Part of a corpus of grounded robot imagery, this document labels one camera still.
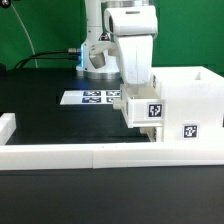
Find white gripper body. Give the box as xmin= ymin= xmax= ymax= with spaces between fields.
xmin=117 ymin=35 xmax=153 ymax=87

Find white drawer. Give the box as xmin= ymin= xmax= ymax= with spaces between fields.
xmin=140 ymin=127 xmax=163 ymax=142
xmin=113 ymin=84 xmax=165 ymax=128

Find white drawer cabinet box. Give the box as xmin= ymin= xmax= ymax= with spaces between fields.
xmin=152 ymin=67 xmax=224 ymax=142

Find white front drawer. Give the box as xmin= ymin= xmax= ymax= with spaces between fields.
xmin=140 ymin=127 xmax=163 ymax=142

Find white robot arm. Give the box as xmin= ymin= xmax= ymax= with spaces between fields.
xmin=76 ymin=0 xmax=158 ymax=87

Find marker sheet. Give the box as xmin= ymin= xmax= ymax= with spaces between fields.
xmin=60 ymin=90 xmax=120 ymax=105

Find white U-shaped fence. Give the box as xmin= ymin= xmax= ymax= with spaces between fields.
xmin=0 ymin=113 xmax=224 ymax=170

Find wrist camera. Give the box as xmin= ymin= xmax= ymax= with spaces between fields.
xmin=89 ymin=51 xmax=116 ymax=70

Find black cables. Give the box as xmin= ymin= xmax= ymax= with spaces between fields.
xmin=13 ymin=47 xmax=83 ymax=70

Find grey thin cable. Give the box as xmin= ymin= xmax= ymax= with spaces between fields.
xmin=9 ymin=3 xmax=40 ymax=69

